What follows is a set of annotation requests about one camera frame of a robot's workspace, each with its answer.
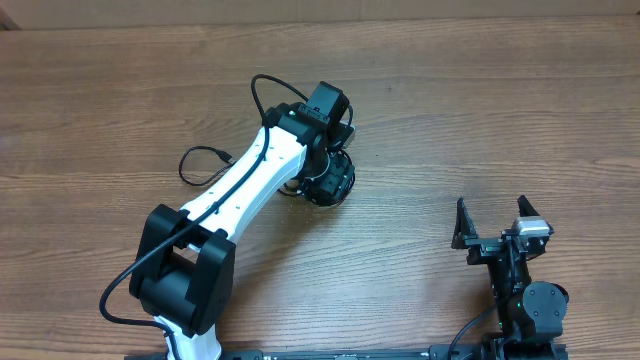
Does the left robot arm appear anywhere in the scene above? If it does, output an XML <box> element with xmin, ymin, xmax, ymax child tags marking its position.
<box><xmin>129</xmin><ymin>82</ymin><xmax>355</xmax><ymax>359</ymax></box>

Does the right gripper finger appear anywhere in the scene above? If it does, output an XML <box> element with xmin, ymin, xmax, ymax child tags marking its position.
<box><xmin>517</xmin><ymin>195</ymin><xmax>539</xmax><ymax>217</ymax></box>
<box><xmin>451</xmin><ymin>197</ymin><xmax>479</xmax><ymax>249</ymax></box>

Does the long black USB cable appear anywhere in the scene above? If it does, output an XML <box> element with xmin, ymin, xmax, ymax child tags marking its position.
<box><xmin>177</xmin><ymin>144</ymin><xmax>357</xmax><ymax>208</ymax></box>

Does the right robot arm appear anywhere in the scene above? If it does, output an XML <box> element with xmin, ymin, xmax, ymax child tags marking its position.
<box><xmin>446</xmin><ymin>195</ymin><xmax>569</xmax><ymax>359</ymax></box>

